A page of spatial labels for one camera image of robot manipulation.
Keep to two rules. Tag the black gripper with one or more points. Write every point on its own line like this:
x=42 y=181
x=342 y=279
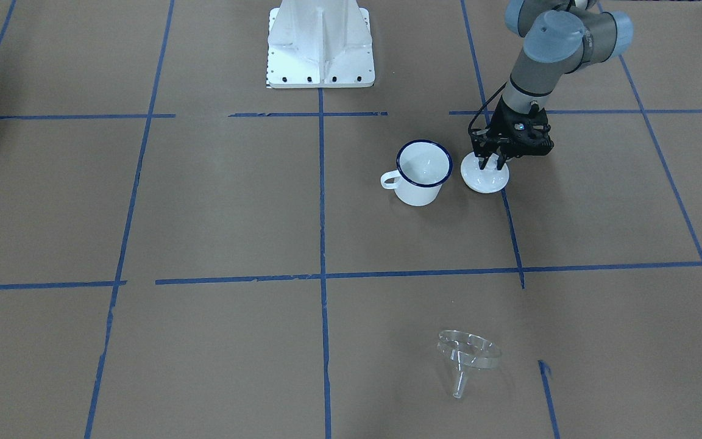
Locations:
x=501 y=126

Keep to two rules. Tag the white enamel cup lid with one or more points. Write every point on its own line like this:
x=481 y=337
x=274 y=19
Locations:
x=488 y=180

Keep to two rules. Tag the white enamel cup blue rim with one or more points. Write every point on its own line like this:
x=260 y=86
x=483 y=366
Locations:
x=422 y=167

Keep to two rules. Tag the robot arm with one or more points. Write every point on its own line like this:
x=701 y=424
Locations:
x=559 y=37

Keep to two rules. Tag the brown paper table mat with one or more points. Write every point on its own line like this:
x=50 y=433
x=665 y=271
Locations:
x=187 y=253

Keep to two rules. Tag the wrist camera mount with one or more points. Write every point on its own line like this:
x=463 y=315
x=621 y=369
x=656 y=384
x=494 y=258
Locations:
x=531 y=134

